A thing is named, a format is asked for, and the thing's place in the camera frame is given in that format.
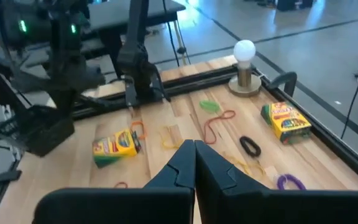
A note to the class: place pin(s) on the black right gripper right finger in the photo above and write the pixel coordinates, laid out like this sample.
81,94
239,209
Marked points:
275,208

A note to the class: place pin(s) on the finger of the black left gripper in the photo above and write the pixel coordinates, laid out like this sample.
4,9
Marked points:
69,100
57,100

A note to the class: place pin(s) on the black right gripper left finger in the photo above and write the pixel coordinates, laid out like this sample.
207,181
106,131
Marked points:
120,208

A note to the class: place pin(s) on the purple spiral wrist coil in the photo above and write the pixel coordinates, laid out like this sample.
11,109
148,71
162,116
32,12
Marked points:
291,176

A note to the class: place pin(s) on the black plastic mesh basket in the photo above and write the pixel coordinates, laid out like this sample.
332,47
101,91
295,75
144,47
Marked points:
42,133

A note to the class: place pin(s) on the yellow rubber band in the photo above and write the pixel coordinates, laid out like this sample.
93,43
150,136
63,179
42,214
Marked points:
166,145
244,165

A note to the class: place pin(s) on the yellow crayon box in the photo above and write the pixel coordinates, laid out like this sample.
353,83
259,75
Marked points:
286,123
117,146

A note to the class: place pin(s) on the black spiral wrist coil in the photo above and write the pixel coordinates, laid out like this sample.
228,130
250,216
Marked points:
242,142

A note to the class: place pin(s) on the green spiral wrist coil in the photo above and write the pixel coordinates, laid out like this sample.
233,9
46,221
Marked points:
210,106

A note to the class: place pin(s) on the dark grey desk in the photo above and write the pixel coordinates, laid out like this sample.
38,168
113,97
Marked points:
163,12

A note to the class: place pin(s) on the orange rubber band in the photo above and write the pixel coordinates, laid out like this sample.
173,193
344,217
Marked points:
138,122

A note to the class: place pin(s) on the black table clamp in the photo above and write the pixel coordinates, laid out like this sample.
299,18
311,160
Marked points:
283,76
6,177

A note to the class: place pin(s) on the black knob on thin stand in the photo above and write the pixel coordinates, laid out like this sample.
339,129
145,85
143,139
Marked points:
181,49

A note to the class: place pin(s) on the white bulb table lamp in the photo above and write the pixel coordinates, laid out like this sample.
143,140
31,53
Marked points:
244,49

